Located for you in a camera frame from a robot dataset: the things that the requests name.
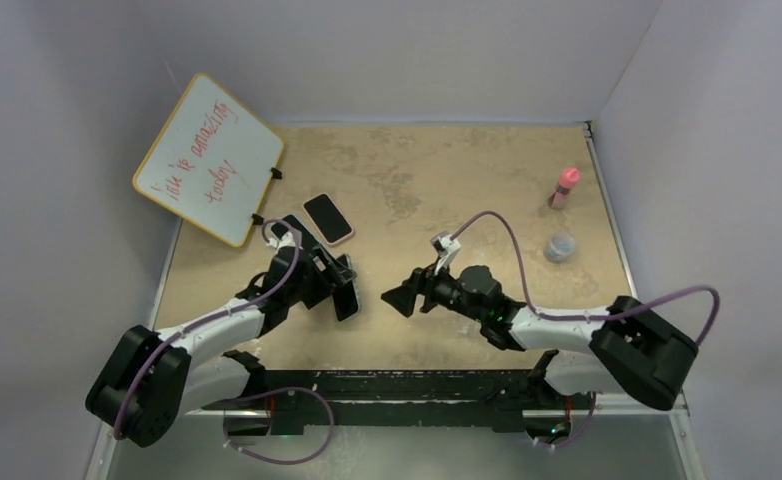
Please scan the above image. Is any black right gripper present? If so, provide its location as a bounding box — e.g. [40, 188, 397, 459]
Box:
[382, 256, 485, 323]

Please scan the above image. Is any black screen smartphone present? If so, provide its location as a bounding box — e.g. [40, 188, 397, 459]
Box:
[333, 253, 363, 323]

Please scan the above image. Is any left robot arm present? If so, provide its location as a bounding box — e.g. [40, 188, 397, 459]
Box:
[85, 246, 360, 447]

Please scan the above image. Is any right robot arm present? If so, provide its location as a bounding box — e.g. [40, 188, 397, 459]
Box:
[381, 265, 699, 411]

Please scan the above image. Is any pink cased smartphone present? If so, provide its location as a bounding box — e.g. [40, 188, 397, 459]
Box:
[303, 193, 355, 246]

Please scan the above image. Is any clear plastic cup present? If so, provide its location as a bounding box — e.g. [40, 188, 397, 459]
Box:
[543, 231, 576, 264]

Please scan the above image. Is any whiteboard with red writing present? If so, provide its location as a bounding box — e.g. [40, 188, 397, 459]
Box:
[132, 73, 284, 247]

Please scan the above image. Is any pink capped bottle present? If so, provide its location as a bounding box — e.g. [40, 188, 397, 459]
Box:
[547, 167, 581, 210]

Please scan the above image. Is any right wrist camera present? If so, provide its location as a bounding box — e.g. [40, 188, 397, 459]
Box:
[430, 231, 461, 273]

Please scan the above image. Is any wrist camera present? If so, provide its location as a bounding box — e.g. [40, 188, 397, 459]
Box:
[266, 232, 299, 250]
[430, 231, 461, 273]

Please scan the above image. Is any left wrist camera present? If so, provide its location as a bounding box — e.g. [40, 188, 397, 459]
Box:
[266, 232, 299, 250]

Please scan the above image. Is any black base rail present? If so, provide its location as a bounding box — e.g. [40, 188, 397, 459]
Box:
[207, 351, 593, 438]

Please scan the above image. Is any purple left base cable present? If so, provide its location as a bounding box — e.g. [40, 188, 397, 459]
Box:
[221, 386, 336, 466]

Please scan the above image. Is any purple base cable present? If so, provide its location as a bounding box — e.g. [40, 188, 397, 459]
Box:
[530, 392, 598, 452]
[221, 386, 336, 466]

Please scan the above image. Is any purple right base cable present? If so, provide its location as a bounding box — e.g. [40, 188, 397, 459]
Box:
[530, 392, 598, 452]

